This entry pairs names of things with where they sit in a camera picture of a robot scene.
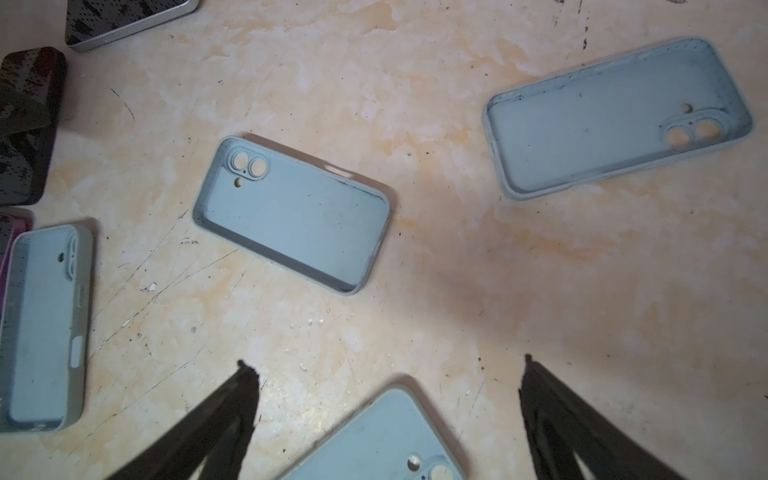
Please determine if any light blue case mid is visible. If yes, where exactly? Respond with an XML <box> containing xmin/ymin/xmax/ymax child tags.
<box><xmin>192</xmin><ymin>136</ymin><xmax>391</xmax><ymax>295</ymax></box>

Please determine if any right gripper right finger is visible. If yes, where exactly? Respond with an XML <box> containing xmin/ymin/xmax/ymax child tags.
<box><xmin>519</xmin><ymin>354</ymin><xmax>681</xmax><ymax>479</ymax></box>

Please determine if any light blue case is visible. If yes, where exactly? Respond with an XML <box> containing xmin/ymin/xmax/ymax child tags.
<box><xmin>1</xmin><ymin>224</ymin><xmax>93</xmax><ymax>434</ymax></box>
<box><xmin>482</xmin><ymin>37</ymin><xmax>754</xmax><ymax>200</ymax></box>
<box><xmin>280</xmin><ymin>384</ymin><xmax>465</xmax><ymax>479</ymax></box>

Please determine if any black phone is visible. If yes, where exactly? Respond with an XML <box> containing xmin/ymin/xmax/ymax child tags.
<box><xmin>65</xmin><ymin>0</ymin><xmax>200</xmax><ymax>52</ymax></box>
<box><xmin>0</xmin><ymin>207</ymin><xmax>34</xmax><ymax>308</ymax></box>
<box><xmin>1</xmin><ymin>47</ymin><xmax>67</xmax><ymax>206</ymax></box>

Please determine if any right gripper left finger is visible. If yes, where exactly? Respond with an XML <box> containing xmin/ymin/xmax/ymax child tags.
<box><xmin>110</xmin><ymin>360</ymin><xmax>260</xmax><ymax>479</ymax></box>

